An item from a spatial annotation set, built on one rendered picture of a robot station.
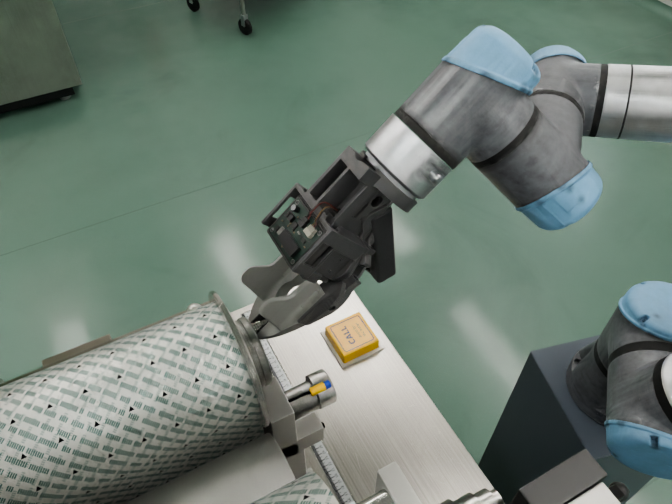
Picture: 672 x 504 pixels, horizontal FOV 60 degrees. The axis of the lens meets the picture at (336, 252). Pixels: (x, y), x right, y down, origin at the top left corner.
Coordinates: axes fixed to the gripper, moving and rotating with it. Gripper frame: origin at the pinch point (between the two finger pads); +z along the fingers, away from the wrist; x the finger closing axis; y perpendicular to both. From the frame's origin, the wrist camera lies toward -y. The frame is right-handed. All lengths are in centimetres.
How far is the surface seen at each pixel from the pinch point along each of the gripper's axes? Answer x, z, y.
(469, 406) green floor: -24, 27, -142
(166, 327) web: -1.1, 4.3, 9.5
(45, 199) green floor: -194, 107, -75
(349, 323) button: -16.2, 6.7, -38.5
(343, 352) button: -11.6, 9.6, -36.1
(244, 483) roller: 13.2, 8.0, 3.2
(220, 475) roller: 11.3, 9.6, 3.9
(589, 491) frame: 30.6, -17.1, 8.8
